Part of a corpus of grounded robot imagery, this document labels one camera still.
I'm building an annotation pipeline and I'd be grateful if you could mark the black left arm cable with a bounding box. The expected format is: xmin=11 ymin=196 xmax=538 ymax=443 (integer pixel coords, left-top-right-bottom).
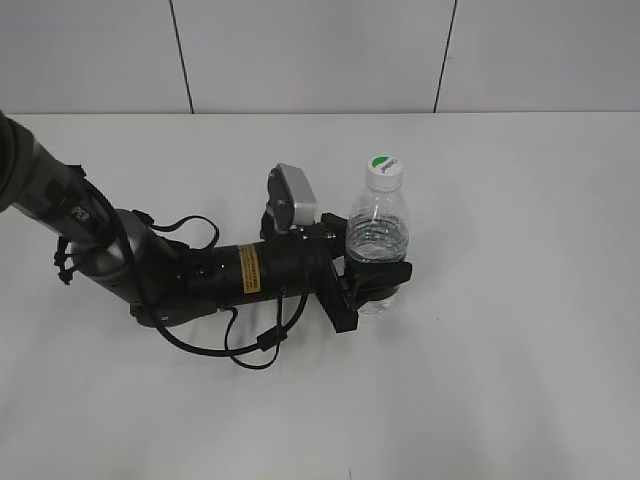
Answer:
xmin=74 ymin=169 xmax=311 ymax=372

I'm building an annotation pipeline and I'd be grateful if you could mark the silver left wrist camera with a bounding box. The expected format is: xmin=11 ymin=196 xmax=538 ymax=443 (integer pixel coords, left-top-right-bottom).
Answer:
xmin=266 ymin=163 xmax=317 ymax=234

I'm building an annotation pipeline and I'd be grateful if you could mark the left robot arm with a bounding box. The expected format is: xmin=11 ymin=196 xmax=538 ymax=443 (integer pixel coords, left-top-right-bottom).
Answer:
xmin=1 ymin=118 xmax=412 ymax=333

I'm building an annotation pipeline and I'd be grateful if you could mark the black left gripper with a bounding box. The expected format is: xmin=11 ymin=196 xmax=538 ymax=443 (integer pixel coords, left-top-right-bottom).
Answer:
xmin=185 ymin=213 xmax=413 ymax=333

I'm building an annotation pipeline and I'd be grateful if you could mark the clear Cestbon water bottle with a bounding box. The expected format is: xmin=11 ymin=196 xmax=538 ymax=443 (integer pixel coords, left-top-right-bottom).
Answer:
xmin=345 ymin=185 xmax=412 ymax=316

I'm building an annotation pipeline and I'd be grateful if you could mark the white green bottle cap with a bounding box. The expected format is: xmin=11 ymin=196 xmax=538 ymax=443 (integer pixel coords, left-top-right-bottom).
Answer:
xmin=365 ymin=156 xmax=404 ymax=193

